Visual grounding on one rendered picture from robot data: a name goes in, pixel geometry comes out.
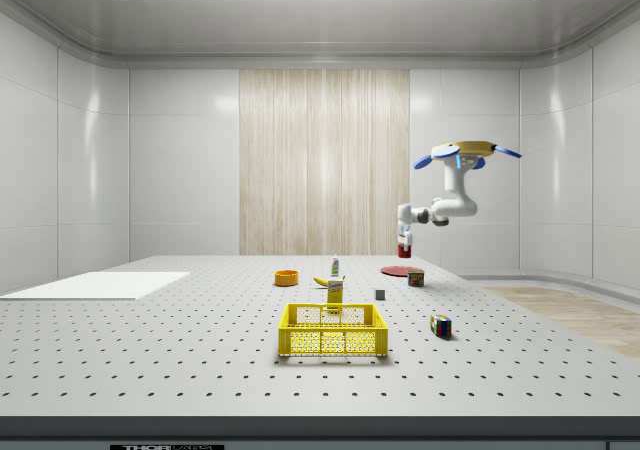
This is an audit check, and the puzzle cube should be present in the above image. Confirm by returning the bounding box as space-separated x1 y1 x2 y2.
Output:
429 313 454 339

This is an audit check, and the yellow basket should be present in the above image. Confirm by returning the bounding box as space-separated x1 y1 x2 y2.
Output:
277 302 390 360

